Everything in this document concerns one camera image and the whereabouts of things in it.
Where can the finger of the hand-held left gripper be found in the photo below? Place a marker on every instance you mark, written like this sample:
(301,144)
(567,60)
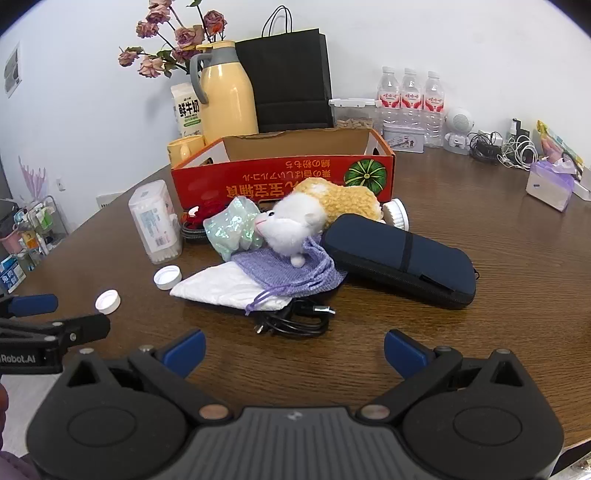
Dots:
(87,325)
(34,303)

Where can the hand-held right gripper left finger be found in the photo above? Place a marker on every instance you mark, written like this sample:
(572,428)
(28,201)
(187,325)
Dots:
(189,350)

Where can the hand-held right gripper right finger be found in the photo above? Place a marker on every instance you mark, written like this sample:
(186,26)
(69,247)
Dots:
(406,353)

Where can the white bottle cap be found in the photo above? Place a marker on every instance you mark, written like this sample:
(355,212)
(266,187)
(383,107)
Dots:
(167,278)
(108,302)

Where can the white cloth bag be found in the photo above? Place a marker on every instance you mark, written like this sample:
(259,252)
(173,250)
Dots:
(217,286)

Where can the navy zipper pouch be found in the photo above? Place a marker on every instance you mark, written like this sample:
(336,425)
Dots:
(392,258)

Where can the clear cotton swab container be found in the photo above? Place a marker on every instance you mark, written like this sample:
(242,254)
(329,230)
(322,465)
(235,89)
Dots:
(154,221)

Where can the iridescent plastic bag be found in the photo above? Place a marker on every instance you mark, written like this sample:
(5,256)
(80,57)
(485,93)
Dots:
(231,226)

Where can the red fabric flower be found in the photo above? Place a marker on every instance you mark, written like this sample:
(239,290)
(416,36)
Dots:
(207,214)

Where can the white round plastic disc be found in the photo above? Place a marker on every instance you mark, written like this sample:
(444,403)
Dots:
(396,213)

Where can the white and yellow plush toy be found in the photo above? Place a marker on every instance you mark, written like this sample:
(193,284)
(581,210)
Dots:
(295,212)

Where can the red cardboard box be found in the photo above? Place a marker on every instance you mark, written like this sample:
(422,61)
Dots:
(258,175)

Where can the purple clothing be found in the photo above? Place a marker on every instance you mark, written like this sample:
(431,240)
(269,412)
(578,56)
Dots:
(14,466)

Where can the dark grey board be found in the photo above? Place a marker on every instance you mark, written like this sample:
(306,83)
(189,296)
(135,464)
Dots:
(3,182)

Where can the yellow mug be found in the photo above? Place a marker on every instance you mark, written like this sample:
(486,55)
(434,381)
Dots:
(184,147)

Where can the white tin box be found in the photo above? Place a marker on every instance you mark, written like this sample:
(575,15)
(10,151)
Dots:
(404,138)

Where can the purple tissue pack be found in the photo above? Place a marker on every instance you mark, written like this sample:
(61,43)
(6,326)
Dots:
(549,184)

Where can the white milk carton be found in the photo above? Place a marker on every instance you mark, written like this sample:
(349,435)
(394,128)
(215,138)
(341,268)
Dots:
(187,113)

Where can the white robot speaker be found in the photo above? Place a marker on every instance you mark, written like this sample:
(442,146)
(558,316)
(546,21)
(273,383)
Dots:
(458,122)

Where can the clear food container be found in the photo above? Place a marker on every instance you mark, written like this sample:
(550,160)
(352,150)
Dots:
(353,122)

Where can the clear water bottle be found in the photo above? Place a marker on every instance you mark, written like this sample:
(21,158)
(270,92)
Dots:
(388,94)
(412,94)
(434,106)

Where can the black charger plug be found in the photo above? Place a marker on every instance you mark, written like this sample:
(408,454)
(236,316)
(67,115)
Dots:
(517,127)

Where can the yellow thermos jug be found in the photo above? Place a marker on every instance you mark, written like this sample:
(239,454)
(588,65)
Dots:
(226,97)

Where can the colourful snack package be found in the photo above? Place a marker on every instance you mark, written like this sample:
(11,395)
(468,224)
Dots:
(554,138)

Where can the black paper bag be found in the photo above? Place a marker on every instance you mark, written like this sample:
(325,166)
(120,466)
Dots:
(286,78)

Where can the dried pink flowers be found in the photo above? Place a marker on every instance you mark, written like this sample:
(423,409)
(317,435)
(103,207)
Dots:
(187,36)

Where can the purple flower wall sticker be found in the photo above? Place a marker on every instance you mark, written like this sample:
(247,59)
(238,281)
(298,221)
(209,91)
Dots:
(32,177)

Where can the wall poster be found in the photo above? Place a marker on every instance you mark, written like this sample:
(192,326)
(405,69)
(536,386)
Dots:
(13,69)

